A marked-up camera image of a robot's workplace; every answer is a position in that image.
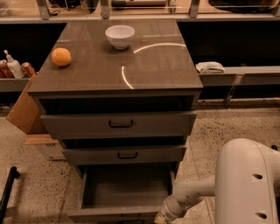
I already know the white labelled box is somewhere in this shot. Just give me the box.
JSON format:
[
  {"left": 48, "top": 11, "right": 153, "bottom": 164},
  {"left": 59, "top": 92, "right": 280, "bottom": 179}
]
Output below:
[{"left": 25, "top": 134, "right": 65, "bottom": 161}]

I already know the grey top drawer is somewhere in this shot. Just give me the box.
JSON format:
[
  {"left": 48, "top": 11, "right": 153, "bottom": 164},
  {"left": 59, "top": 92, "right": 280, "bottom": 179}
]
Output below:
[{"left": 41, "top": 112, "right": 196, "bottom": 140}]

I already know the folded white cloth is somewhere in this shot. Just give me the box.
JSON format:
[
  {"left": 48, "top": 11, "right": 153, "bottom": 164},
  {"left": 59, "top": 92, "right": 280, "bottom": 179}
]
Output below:
[{"left": 196, "top": 61, "right": 225, "bottom": 74}]

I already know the white pump bottle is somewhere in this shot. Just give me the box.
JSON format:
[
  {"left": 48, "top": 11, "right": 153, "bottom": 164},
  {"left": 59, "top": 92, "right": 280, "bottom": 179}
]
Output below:
[{"left": 3, "top": 50, "right": 25, "bottom": 79}]

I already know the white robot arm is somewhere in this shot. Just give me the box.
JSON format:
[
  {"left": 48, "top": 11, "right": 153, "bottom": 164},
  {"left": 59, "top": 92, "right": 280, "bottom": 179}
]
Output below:
[{"left": 155, "top": 138, "right": 280, "bottom": 224}]

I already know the grey drawer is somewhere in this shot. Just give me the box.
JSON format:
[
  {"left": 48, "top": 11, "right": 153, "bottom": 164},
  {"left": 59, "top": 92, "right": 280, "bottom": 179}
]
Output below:
[
  {"left": 41, "top": 112, "right": 196, "bottom": 140},
  {"left": 62, "top": 145, "right": 186, "bottom": 165},
  {"left": 68, "top": 163, "right": 174, "bottom": 223}
]

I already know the grey bottom drawer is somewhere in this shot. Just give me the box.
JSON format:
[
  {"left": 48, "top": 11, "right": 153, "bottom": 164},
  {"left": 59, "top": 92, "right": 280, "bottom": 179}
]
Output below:
[{"left": 68, "top": 163, "right": 174, "bottom": 223}]

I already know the white ceramic bowl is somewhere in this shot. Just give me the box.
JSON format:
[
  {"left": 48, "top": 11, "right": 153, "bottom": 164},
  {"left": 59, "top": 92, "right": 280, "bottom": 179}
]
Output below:
[{"left": 105, "top": 24, "right": 135, "bottom": 50}]

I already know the black left base bar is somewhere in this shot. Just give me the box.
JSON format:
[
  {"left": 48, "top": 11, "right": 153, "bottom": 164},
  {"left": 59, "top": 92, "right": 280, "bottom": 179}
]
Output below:
[{"left": 0, "top": 166, "right": 20, "bottom": 224}]

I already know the grey middle drawer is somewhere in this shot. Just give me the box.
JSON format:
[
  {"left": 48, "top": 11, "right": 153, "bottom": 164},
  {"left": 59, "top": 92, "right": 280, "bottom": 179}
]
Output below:
[{"left": 62, "top": 145, "right": 186, "bottom": 165}]

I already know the brown cardboard box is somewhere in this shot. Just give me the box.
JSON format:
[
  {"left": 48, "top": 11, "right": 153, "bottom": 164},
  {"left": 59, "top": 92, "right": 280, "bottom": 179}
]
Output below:
[{"left": 6, "top": 76, "right": 47, "bottom": 135}]

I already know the red can at edge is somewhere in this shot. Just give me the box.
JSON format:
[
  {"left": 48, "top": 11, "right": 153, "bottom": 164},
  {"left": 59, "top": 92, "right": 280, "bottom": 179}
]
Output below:
[{"left": 0, "top": 59, "right": 13, "bottom": 78}]

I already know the red soda can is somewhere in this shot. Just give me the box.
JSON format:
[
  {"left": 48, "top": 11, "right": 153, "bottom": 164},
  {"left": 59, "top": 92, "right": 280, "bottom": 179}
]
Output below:
[{"left": 22, "top": 62, "right": 37, "bottom": 77}]

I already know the grey drawer cabinet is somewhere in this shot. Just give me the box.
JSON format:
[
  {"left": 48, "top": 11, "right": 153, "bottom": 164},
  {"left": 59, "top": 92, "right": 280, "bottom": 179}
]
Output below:
[{"left": 27, "top": 18, "right": 204, "bottom": 176}]

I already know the grey shelf rail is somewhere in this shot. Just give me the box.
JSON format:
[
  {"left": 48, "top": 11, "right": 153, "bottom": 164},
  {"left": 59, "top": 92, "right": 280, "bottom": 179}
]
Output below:
[{"left": 199, "top": 66, "right": 280, "bottom": 87}]

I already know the orange fruit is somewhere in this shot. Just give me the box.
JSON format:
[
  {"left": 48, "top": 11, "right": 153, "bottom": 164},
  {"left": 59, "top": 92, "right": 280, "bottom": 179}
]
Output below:
[{"left": 51, "top": 47, "right": 72, "bottom": 67}]

